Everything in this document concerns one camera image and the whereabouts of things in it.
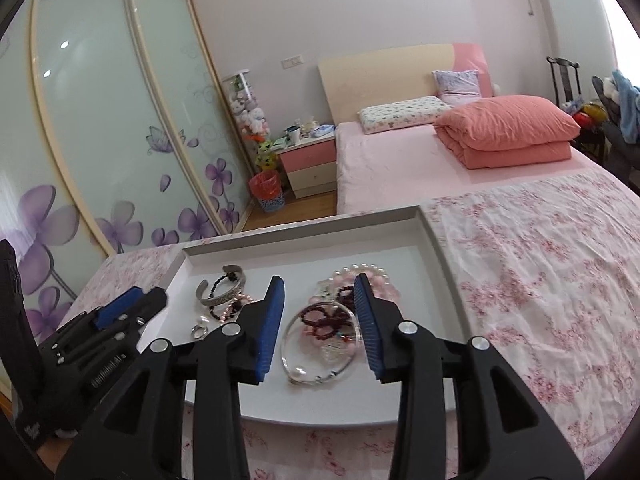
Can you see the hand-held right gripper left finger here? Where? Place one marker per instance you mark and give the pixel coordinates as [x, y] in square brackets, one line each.
[270, 320]

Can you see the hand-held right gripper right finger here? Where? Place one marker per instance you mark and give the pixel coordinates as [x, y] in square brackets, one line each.
[370, 330]

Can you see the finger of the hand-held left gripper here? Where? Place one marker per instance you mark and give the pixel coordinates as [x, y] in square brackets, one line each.
[120, 305]
[150, 305]

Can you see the wide silver cuff bangle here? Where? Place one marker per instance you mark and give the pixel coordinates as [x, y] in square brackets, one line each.
[202, 292]

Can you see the thin silver bangle with pearl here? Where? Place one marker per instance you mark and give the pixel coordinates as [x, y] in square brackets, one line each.
[300, 373]

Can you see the grey cardboard tray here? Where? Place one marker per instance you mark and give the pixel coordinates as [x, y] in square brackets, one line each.
[390, 240]

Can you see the red trash basket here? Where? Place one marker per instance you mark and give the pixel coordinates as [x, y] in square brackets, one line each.
[267, 190]

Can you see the pink and beige nightstand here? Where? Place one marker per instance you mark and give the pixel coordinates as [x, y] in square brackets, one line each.
[307, 165]

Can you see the pink floral sheet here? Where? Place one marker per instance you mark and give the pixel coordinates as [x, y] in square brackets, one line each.
[525, 285]

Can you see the pink bed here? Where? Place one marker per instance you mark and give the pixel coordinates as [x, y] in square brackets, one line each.
[400, 170]

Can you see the white mug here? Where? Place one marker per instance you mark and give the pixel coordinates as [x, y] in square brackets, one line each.
[293, 135]

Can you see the wardrobe with purple flower doors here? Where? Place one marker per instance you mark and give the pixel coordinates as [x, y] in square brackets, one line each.
[100, 110]

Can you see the clear tube of plush toys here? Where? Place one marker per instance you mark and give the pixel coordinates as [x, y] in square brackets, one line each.
[250, 115]

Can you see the white floral pillow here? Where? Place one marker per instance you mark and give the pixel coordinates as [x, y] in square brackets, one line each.
[400, 112]

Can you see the beige and pink headboard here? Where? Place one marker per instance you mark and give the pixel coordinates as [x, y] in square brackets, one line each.
[380, 72]

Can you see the purple pillow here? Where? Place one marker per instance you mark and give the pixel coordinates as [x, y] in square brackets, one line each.
[457, 85]

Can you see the pile of colourful plush toys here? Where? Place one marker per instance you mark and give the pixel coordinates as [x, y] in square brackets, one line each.
[585, 115]

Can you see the dark wooden chair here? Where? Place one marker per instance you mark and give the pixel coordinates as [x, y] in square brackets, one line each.
[562, 80]

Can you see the blue plush garment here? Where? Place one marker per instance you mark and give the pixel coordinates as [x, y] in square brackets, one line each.
[627, 105]

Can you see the white wall socket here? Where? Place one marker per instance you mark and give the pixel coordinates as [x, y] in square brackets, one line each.
[292, 61]

